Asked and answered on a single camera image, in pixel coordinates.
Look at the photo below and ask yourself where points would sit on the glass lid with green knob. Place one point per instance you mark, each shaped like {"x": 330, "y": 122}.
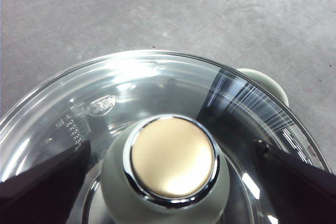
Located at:
{"x": 170, "y": 155}

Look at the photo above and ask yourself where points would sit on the green electric cooking pot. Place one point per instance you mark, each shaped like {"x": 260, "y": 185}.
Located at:
{"x": 273, "y": 85}

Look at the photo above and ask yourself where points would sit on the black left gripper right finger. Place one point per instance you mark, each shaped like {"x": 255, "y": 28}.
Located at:
{"x": 304, "y": 195}

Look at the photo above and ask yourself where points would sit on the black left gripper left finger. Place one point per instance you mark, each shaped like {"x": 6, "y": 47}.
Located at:
{"x": 39, "y": 197}

